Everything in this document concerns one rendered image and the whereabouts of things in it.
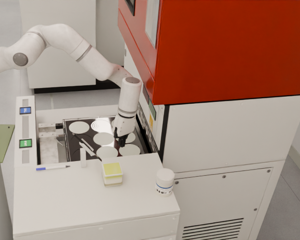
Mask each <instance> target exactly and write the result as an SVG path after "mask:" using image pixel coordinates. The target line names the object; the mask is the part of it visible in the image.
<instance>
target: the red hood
mask: <svg viewBox="0 0 300 240"><path fill-rule="evenodd" d="M118 7H119V8H118V27H119V30H120V32H121V34H122V36H123V39H124V41H125V43H126V45H127V48H128V50H129V52H130V55H131V57H132V59H133V61H134V64H135V66H136V68H137V70H138V73H139V75H140V77H141V79H142V82H143V84H144V86H145V88H146V91H147V93H148V95H149V97H150V100H151V102H152V104H153V105H164V104H176V103H189V102H202V101H215V100H233V99H246V98H259V97H272V96H284V95H297V94H300V0H119V3H118Z"/></svg>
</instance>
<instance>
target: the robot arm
mask: <svg viewBox="0 0 300 240"><path fill-rule="evenodd" d="M50 46H52V47H54V48H56V49H61V50H64V51H65V52H66V53H67V54H69V55H70V56H71V57H72V58H73V59H74V60H75V61H76V62H77V63H78V64H80V65H81V66H82V67H83V68H84V69H85V70H86V71H88V72H89V73H90V74H91V75H92V76H93V77H95V78H96V79H98V80H100V81H104V80H107V79H108V80H111V81H113V82H114V83H116V84H117V85H118V86H119V87H120V88H121V90H120V98H119V104H118V113H117V115H116V117H115V120H114V123H113V128H112V132H113V133H114V136H113V137H114V138H116V139H117V138H119V140H118V145H119V146H120V147H122V148H123V147H125V142H126V139H127V137H128V135H129V134H130V133H132V132H133V131H134V128H135V122H136V114H137V108H138V103H139V98H140V91H141V86H142V82H141V80H140V79H138V78H135V77H133V76H132V75H131V74H130V73H129V72H128V71H127V70H126V69H124V68H123V67H122V66H120V65H118V64H114V63H110V62H109V61H107V60H106V59H105V58H104V57H103V56H102V55H101V54H100V53H99V52H98V51H97V50H96V49H95V48H94V47H93V46H92V45H90V44H89V43H88V42H87V41H86V40H85V39H84V38H83V37H82V36H81V35H80V34H79V33H77V32H76V30H74V29H73V28H72V27H71V26H69V25H66V24H62V23H60V24H53V25H49V26H44V25H36V26H34V27H32V28H30V29H29V30H28V31H26V33H25V34H24V35H23V36H22V37H21V38H20V39H19V40H18V41H17V42H16V43H15V44H13V45H12V46H10V47H0V73H2V72H4V71H6V70H10V69H16V70H22V69H25V68H27V67H29V66H31V65H32V64H33V63H34V62H35V61H36V60H37V59H38V57H39V56H40V55H41V54H42V52H43V51H44V50H45V49H46V48H47V47H50Z"/></svg>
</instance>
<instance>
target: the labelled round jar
mask: <svg viewBox="0 0 300 240"><path fill-rule="evenodd" d="M174 176H175V174H174V172H173V171H172V170H170V169H167V168H163V169H160V170H158V172H157V177H156V184H155V192H156V194H157V195H159V196H161V197H167V196H169V195H171V193H172V189H173V183H174Z"/></svg>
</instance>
